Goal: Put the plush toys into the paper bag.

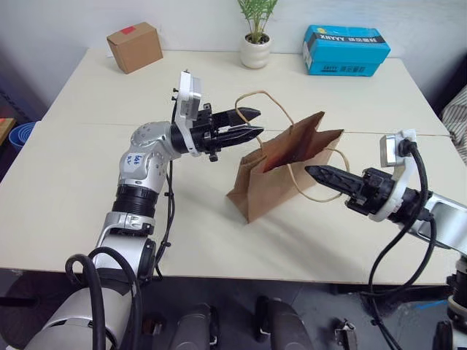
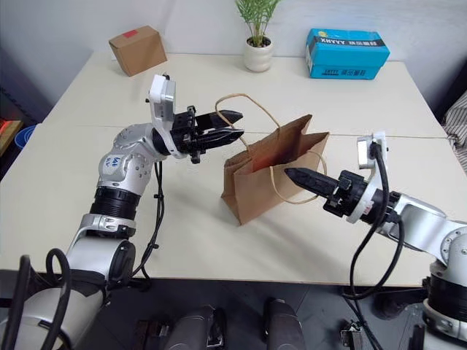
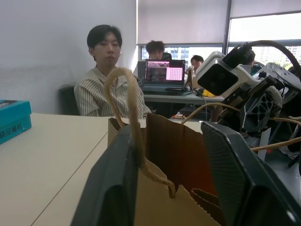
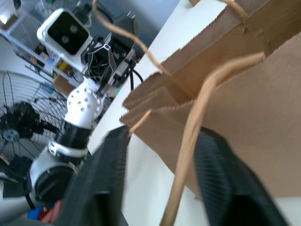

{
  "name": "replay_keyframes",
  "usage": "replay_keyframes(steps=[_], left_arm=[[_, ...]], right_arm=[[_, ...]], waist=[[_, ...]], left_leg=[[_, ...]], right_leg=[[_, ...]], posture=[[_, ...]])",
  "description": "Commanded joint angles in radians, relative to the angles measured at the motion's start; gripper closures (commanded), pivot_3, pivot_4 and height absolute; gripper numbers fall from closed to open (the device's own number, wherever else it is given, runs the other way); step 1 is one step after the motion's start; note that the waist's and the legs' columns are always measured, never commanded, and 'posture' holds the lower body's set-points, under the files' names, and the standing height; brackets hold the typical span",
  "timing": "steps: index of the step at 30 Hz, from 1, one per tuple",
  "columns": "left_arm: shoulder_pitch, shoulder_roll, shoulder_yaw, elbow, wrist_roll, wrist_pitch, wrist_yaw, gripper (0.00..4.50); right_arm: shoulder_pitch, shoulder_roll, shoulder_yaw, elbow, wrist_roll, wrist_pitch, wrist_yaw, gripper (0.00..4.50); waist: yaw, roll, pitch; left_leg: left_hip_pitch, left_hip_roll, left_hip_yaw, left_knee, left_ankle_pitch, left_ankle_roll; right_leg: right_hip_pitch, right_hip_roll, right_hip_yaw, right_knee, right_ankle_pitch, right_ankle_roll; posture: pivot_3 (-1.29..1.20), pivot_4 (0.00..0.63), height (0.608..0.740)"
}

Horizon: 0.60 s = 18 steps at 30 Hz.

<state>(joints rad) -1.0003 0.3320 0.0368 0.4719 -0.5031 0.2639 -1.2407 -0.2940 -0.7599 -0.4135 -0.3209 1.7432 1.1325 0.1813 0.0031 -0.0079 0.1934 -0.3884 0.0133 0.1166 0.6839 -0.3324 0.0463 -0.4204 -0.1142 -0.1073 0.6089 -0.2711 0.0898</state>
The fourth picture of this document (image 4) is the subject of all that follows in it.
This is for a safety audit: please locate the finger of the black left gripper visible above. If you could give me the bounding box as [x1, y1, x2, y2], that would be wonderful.
[110, 12, 140, 51]
[80, 35, 118, 80]

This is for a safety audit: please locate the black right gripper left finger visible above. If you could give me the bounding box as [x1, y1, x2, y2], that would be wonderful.
[54, 126, 131, 226]

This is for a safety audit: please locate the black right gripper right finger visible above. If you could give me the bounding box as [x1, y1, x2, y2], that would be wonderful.
[193, 126, 290, 226]

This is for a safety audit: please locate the brown paper bag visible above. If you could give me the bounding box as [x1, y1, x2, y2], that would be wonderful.
[92, 0, 301, 226]

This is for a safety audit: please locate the red and blue plush toy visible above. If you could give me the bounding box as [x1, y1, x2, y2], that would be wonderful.
[26, 199, 63, 224]

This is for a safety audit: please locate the white metal storage shelf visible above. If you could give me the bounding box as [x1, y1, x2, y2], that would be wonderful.
[0, 0, 83, 82]

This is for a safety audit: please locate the small cardboard box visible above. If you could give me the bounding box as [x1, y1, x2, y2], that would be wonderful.
[0, 14, 19, 31]

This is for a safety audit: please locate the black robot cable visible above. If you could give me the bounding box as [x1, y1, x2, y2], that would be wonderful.
[129, 69, 144, 91]

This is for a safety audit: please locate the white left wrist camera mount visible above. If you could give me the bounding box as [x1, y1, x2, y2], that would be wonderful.
[36, 8, 92, 57]

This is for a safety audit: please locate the black fan with wire guard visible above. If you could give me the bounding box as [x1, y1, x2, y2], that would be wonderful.
[0, 70, 69, 170]

